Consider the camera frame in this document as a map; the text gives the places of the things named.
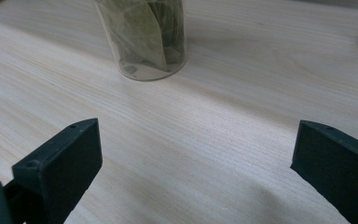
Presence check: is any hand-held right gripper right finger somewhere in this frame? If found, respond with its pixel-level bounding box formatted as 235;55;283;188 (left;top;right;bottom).
290;119;358;224

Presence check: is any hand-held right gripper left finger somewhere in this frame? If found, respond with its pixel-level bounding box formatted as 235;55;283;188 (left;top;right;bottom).
3;118;103;224

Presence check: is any glass jar with pale leaves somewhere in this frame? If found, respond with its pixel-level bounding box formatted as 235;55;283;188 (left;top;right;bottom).
92;0;188;82

